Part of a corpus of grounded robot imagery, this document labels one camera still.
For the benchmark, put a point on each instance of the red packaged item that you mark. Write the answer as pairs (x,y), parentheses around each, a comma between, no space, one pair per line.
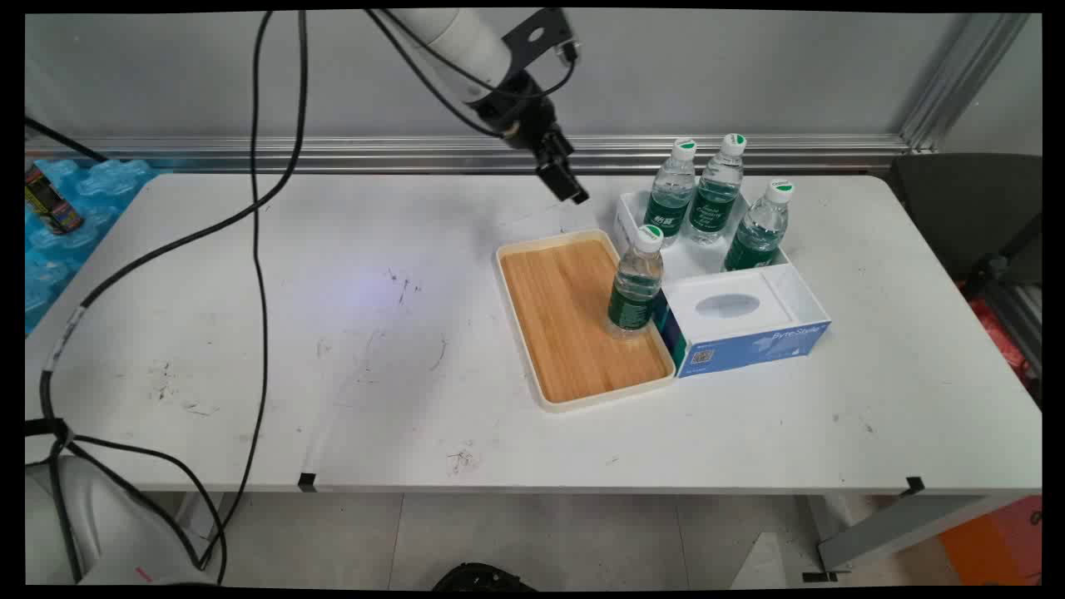
(1003,337)

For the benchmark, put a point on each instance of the blue white tissue box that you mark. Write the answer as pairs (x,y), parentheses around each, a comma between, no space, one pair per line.
(749,320)

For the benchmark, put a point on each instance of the white table leg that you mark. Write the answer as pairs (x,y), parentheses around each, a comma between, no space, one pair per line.
(899,528)

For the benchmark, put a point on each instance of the horizontal aluminium frame rail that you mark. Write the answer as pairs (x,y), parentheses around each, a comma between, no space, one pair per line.
(374,154)

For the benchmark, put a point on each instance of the green label water bottle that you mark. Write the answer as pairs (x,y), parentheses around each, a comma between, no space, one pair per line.
(715,195)
(757,237)
(636,287)
(671,195)

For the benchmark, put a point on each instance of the black tape mark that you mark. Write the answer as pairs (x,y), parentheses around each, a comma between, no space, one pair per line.
(914,484)
(307,482)

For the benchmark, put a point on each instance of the wooden tray with cream rim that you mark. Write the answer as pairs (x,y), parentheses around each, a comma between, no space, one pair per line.
(566,324)

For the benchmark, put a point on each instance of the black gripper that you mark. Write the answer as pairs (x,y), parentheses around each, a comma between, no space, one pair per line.
(520,108)

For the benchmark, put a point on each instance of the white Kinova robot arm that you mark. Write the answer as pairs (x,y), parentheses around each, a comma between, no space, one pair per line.
(453,37)

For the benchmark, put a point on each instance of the black round floor object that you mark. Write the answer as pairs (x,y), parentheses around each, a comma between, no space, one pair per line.
(482,577)

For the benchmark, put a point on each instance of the orange box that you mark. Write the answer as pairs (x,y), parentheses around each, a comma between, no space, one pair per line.
(994,541)

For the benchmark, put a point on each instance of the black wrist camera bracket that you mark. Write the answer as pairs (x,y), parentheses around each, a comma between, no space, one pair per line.
(532,35)

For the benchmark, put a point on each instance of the blue shrink-wrapped bottle pack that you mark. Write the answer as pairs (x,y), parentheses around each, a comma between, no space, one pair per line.
(79,208)

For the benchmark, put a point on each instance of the white open storage box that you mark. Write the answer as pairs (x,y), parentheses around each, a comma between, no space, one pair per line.
(695,258)

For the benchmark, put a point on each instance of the slanted aluminium frame post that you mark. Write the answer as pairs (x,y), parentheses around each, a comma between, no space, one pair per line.
(957,79)

